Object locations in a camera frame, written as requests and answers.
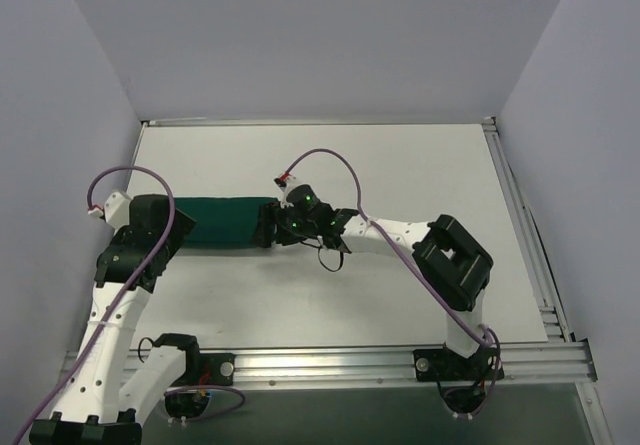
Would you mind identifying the green surgical cloth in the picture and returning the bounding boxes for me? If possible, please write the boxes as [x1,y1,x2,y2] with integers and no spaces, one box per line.
[175,197,277,250]

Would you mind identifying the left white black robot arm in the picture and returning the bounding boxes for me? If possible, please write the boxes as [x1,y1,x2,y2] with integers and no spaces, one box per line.
[29,192,202,444]

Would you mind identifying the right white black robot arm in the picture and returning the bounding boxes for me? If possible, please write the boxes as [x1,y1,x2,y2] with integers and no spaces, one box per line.
[254,184,498,378]

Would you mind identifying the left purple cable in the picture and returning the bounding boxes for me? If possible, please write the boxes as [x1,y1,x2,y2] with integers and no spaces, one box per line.
[9,164,246,445]

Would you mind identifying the purple cable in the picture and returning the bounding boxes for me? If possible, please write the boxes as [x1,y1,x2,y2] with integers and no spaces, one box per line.
[9,164,246,445]
[282,148,501,419]

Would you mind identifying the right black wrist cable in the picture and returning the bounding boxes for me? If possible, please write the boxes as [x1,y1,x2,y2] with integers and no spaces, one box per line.
[299,237,346,274]

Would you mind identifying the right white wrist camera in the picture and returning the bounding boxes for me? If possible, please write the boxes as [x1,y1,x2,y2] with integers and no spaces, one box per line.
[274,173,300,208]

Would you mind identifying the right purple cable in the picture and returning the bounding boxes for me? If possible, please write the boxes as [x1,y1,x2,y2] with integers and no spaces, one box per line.
[282,148,501,419]

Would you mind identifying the back aluminium rail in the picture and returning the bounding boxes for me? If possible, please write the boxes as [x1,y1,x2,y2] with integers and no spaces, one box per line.
[142,116,497,128]

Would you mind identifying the aluminium rail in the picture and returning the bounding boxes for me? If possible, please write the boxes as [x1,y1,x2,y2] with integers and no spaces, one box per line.
[482,117,576,342]
[142,116,497,128]
[53,340,599,394]

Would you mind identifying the right aluminium rail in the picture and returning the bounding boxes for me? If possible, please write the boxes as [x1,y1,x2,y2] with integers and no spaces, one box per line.
[482,117,576,342]

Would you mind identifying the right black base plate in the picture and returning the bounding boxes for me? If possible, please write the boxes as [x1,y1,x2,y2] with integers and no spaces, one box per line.
[412,347,497,383]

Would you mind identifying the front aluminium rail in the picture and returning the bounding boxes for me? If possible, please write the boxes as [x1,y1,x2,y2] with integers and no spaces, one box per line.
[53,340,599,394]

